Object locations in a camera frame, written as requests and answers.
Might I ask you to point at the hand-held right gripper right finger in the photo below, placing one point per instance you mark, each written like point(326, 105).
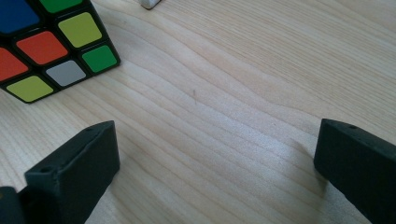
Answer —
point(361, 168)

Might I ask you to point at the clear plastic bag white trim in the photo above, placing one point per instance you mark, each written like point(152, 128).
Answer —
point(150, 3)

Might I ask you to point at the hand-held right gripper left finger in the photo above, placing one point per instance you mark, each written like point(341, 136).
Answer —
point(71, 174)

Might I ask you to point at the multicoloured puzzle cube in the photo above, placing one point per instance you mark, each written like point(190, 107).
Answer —
point(42, 46)

